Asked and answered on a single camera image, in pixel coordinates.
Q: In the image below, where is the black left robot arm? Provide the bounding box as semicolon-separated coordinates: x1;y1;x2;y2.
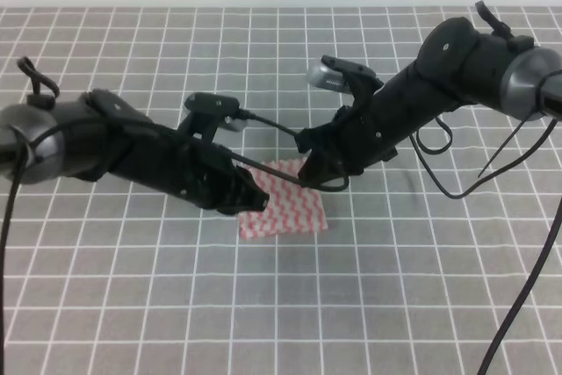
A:
1;56;269;215

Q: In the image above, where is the grey grid tablecloth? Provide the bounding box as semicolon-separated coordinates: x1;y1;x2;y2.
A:
1;6;561;374

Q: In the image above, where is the pink wavy striped towel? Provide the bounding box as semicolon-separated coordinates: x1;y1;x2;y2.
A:
238;167;328;239

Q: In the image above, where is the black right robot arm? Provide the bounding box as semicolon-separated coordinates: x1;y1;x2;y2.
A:
295;2;561;184

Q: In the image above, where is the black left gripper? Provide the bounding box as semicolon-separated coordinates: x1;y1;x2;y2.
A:
109;126;269;215

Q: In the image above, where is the black left camera cable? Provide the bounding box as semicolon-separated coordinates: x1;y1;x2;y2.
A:
0;109;350;350

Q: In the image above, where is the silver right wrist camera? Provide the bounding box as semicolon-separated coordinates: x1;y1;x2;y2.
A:
306;54;383;108

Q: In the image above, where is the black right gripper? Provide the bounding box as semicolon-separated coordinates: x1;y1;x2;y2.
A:
296;105;398;184

